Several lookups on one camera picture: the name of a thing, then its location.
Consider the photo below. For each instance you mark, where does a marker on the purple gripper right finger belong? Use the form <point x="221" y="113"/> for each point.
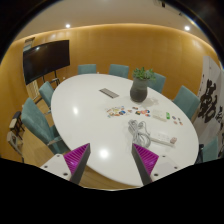
<point x="145" y="161"/>

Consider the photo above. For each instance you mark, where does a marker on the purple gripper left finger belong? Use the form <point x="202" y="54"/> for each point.
<point x="76" y="161"/>

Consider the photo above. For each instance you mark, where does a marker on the pink charger plug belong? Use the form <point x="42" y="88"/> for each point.
<point x="173" y="140"/>

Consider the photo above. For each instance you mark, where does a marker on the white power strip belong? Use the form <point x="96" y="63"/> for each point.
<point x="161" y="138"/>

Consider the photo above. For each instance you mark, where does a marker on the white box with green item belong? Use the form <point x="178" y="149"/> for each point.
<point x="161" y="115"/>

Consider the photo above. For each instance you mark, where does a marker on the colourful stickers pile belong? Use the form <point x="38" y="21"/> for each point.
<point x="122" y="111"/>

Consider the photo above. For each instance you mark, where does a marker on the white oval conference table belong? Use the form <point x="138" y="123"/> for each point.
<point x="79" y="114"/>

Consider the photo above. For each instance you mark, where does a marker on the teal chair near left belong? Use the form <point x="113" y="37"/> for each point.
<point x="35" y="121"/>

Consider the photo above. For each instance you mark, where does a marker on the small side stool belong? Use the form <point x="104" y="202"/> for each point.
<point x="13" y="137"/>

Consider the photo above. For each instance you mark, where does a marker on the teal chair near right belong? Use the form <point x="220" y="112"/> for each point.
<point x="208" y="152"/>

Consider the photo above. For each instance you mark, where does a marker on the dark grey plant vase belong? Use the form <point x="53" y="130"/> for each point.
<point x="138" y="91"/>

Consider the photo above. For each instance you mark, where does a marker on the calligraphy banner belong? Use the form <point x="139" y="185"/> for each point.
<point x="210" y="117"/>

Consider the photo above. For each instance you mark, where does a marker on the teal chair left middle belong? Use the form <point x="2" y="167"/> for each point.
<point x="46" y="91"/>

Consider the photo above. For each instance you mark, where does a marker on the teal chair behind plant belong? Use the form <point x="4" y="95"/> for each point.
<point x="158" y="83"/>

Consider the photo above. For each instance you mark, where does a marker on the green potted plant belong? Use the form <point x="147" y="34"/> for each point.
<point x="144" y="74"/>

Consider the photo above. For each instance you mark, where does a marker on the teal chair far left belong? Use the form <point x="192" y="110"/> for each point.
<point x="86" y="69"/>

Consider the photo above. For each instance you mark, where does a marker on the teal chair far middle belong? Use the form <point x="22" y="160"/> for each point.
<point x="119" y="70"/>

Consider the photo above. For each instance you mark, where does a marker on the grey table cable hatch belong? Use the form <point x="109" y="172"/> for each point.
<point x="109" y="93"/>

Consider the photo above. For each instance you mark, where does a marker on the black wall television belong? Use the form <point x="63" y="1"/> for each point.
<point x="45" y="58"/>

